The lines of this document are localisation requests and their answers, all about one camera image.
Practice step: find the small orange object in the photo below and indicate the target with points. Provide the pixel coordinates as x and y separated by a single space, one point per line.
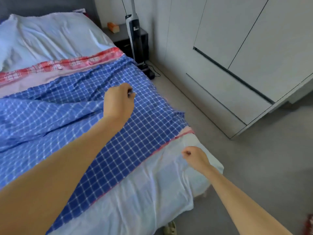
113 27

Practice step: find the dark nightstand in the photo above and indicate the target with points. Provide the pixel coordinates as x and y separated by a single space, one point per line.
127 41

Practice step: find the blue checked cloth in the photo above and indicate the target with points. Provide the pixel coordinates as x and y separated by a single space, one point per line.
63 110

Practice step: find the person's right forearm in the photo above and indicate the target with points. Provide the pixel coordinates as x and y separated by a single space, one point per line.
244 203

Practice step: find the person's left hand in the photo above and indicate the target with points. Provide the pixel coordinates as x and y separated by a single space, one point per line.
118 104

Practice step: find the grey padded headboard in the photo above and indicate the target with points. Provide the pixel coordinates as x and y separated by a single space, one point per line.
39 4

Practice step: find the white pillow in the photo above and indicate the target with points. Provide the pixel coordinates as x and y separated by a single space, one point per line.
49 39

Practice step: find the person's right hand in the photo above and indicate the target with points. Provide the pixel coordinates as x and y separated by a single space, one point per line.
196 158

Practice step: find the person's left forearm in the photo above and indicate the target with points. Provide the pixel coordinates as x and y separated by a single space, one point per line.
49 183

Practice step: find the olive sandal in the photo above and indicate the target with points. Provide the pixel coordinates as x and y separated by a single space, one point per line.
170 227

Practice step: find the white wardrobe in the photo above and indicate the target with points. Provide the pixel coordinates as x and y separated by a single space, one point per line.
225 51

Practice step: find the black white standing device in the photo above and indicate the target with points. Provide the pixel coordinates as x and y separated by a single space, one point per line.
133 31

